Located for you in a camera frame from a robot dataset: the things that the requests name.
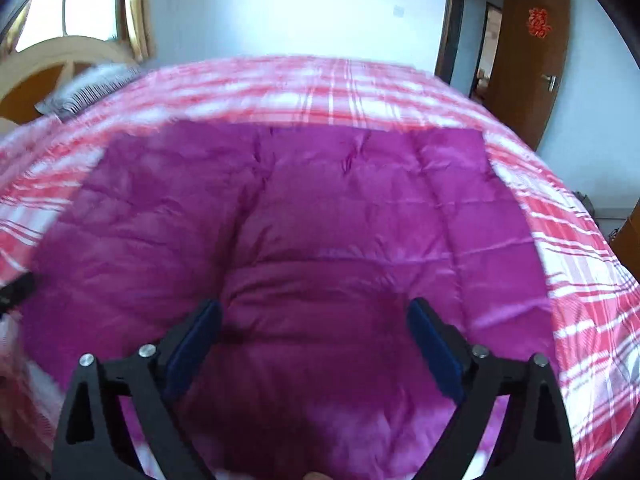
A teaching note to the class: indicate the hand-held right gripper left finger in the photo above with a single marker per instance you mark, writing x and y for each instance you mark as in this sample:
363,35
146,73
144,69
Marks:
192,345

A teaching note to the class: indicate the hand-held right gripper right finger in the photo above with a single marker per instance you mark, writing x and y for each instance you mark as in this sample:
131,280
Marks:
435,355

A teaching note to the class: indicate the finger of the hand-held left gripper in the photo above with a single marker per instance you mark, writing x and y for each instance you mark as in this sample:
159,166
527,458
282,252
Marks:
17,290

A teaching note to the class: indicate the magenta quilted down jacket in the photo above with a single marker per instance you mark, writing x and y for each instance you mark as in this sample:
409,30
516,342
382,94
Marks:
300,270

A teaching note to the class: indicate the striped pillow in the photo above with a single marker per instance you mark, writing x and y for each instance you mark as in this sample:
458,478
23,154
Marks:
85,91

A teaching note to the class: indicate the wooden headboard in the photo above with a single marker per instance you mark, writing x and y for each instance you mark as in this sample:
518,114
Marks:
45,70

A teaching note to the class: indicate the window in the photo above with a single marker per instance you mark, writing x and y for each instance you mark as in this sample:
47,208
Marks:
65,2

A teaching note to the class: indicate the red plaid bed sheet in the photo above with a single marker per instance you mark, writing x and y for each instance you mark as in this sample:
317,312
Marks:
325,85

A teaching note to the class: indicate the yellow curtain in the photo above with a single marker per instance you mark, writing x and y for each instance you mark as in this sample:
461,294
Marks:
136,7

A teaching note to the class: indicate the brown wooden door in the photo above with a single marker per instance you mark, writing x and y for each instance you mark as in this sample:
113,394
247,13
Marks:
535,55

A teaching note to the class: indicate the red paper door decoration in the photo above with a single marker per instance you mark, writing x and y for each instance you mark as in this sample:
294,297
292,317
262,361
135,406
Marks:
538,22

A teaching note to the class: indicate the wooden door frame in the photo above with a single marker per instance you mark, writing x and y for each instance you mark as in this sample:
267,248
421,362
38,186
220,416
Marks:
452,20

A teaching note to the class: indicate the white wall switch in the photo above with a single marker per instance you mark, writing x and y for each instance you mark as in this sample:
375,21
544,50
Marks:
398,10

